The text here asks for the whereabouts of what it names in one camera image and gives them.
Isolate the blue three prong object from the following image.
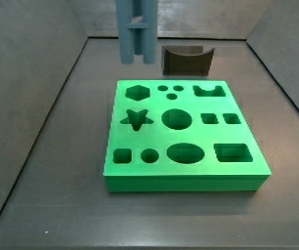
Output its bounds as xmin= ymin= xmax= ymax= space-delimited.
xmin=116 ymin=0 xmax=157 ymax=64

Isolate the green shape sorter block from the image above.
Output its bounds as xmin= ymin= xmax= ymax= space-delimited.
xmin=102 ymin=80 xmax=271 ymax=192

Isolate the dark grey arch block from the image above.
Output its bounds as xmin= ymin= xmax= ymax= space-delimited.
xmin=161 ymin=45 xmax=215 ymax=76

